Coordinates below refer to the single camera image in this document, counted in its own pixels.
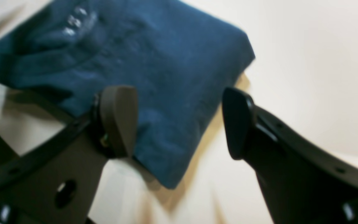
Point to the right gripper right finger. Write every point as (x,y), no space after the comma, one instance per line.
(300,183)

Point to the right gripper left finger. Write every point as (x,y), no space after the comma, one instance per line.
(56,182)

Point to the dark blue T-shirt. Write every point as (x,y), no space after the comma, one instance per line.
(179,59)

